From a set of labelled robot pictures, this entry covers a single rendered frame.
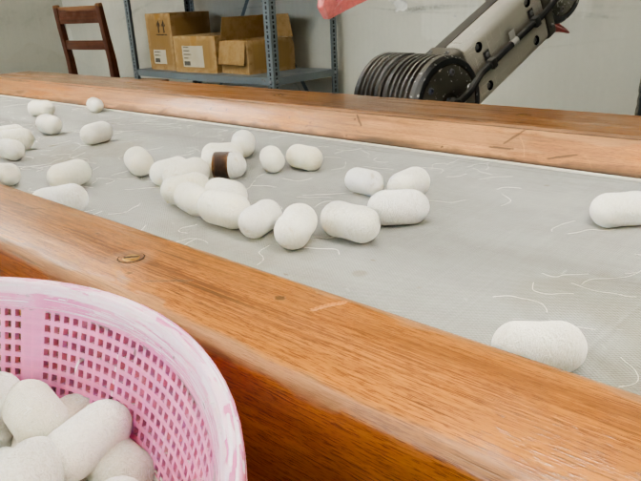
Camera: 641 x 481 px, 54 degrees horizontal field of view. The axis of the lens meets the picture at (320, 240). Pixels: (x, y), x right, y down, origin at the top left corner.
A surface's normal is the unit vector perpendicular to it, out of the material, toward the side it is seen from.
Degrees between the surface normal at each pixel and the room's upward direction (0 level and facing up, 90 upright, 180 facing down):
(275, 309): 0
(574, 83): 90
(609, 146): 45
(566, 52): 90
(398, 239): 0
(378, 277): 0
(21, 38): 90
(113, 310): 75
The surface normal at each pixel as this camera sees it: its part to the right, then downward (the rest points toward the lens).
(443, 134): -0.49, -0.45
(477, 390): -0.04, -0.93
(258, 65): 0.66, 0.25
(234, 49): -0.74, 0.11
